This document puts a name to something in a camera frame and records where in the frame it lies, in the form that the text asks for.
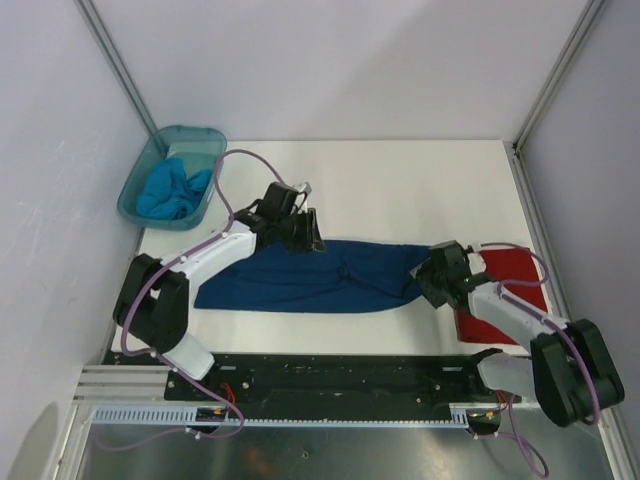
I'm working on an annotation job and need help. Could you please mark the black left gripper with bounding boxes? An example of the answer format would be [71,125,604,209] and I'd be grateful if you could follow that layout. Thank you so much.
[276,208,325,253]

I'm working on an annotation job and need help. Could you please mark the dark blue t-shirt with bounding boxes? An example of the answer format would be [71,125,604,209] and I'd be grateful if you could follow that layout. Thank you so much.
[195,240,430,314]

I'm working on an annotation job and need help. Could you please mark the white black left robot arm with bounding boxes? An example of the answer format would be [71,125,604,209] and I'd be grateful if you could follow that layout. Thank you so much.
[113,182,325,400]

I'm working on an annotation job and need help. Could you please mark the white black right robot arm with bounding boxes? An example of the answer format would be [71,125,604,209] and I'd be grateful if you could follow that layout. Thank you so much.
[411,241,626,427]

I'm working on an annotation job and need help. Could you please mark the folded red t-shirt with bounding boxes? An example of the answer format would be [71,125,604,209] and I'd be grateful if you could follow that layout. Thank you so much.
[455,248,549,345]

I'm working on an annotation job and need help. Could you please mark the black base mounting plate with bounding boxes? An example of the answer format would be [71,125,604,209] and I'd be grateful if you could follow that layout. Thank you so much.
[164,354,506,419]

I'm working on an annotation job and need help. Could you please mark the teal plastic bin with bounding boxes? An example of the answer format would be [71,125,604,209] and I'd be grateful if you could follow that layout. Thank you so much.
[117,125,227,231]

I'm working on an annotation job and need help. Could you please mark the light blue crumpled t-shirt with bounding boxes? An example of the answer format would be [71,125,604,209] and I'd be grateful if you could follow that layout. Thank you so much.
[135,157,212,221]

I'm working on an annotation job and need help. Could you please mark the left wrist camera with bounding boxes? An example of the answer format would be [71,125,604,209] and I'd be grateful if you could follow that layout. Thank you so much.
[293,182,312,196]

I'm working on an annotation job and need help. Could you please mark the aluminium frame post right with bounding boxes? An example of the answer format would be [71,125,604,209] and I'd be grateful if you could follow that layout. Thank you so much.
[510,0,608,157]

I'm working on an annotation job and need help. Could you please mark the aluminium frame post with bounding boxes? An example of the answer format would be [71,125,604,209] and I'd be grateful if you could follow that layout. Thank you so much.
[74,0,158,136]
[510,0,608,157]

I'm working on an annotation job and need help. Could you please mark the grey slotted cable duct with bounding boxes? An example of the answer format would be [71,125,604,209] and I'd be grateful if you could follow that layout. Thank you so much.
[92,405,469,429]

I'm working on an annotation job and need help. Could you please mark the aluminium frame post left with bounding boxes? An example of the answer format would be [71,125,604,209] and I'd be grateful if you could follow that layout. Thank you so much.
[74,0,158,136]

